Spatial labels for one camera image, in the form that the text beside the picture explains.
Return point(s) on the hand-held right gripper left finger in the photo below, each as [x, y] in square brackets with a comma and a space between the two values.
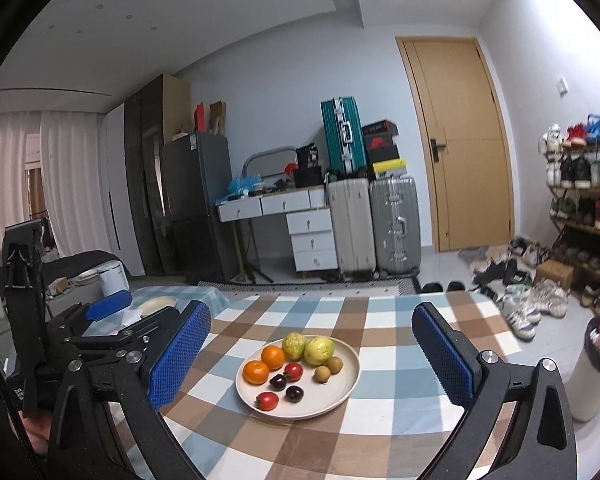
[180, 355]

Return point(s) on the person's left hand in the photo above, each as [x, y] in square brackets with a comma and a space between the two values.
[30, 430]

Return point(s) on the green-yellow passion fruit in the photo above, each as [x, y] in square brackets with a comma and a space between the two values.
[293, 346]

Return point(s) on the brown cardboard box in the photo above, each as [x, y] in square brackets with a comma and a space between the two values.
[555, 275]

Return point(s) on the silver suitcase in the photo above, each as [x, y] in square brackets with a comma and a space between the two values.
[395, 225]

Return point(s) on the small red tomato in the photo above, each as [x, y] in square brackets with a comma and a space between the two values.
[293, 371]

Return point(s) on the black case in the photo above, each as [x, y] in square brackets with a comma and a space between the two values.
[307, 176]

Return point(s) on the orange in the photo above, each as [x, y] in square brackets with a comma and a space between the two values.
[273, 357]
[256, 372]

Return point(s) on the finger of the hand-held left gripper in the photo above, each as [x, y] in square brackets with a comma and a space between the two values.
[140, 332]
[110, 305]

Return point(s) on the beige suitcase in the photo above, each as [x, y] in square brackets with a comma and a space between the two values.
[352, 230]

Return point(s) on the yellow shoe box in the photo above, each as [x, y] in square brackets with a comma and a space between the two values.
[390, 167]

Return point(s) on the white desk with drawers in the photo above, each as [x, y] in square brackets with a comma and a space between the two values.
[310, 240]

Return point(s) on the black slipper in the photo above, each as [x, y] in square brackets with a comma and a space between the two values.
[456, 286]
[432, 288]

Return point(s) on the grey refrigerator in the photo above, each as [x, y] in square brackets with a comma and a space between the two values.
[195, 200]

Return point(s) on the small cream plate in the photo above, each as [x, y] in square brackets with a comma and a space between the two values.
[159, 304]

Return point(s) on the rows of shelved shoes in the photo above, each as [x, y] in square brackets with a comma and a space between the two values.
[575, 172]

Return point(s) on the red paper box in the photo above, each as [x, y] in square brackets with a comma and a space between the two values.
[200, 119]

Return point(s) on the white trash bin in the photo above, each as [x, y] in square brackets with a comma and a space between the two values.
[592, 385]

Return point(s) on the brown longan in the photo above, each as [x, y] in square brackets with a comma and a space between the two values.
[323, 374]
[335, 365]

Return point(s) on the large red tomato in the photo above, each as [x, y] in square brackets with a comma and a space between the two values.
[267, 400]

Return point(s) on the person's black jacket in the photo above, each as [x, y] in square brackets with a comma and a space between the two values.
[0, 460]

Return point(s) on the red cap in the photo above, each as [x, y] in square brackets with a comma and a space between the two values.
[291, 167]

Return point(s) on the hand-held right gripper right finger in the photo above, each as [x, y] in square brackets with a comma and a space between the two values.
[442, 355]

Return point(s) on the black printed bag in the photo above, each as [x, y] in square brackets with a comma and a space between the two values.
[307, 156]

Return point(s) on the black shoe box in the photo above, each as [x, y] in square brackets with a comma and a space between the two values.
[384, 154]

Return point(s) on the pile of sneakers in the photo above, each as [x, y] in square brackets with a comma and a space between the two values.
[522, 315]

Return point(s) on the wooden door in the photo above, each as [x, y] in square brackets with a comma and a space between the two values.
[460, 160]

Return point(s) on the large cream plate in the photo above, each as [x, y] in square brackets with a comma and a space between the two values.
[325, 395]

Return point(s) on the light blue checked tablecloth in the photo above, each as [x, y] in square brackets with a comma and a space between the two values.
[205, 300]

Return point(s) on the dark purple cherry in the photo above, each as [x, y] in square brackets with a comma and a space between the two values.
[294, 393]
[278, 382]

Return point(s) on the flat cardboard pieces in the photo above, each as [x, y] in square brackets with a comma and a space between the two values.
[217, 117]

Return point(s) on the white curtain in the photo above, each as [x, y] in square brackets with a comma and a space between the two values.
[70, 180]

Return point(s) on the brown blue checked tablecloth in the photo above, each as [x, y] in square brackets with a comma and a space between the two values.
[380, 320]

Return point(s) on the teal suitcase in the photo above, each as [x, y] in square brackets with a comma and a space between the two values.
[342, 135]

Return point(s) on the dark tall wardrobe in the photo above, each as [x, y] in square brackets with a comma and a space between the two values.
[140, 185]

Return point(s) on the blue plastic bag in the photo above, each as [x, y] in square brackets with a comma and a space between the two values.
[242, 185]

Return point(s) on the white kettle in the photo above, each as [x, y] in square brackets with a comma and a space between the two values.
[114, 280]

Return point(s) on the yellow passion fruit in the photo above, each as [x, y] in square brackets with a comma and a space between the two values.
[319, 351]

